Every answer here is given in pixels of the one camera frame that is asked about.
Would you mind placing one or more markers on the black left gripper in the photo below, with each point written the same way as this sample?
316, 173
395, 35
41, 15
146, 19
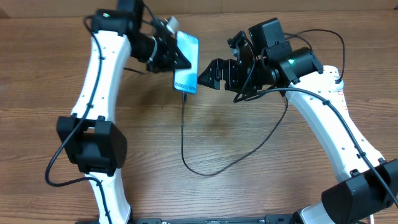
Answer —
170, 51

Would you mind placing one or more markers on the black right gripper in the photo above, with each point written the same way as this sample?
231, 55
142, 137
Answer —
218, 70

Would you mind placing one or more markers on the Galaxy S24 smartphone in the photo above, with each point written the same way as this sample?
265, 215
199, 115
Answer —
185, 80

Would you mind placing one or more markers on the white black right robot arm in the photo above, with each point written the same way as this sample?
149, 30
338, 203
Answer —
264, 62

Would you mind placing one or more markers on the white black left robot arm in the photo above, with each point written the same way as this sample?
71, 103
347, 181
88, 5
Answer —
89, 135

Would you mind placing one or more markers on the white power strip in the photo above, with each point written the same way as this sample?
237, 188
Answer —
337, 96

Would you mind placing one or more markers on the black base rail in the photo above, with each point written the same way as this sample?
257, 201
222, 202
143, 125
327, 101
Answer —
214, 220

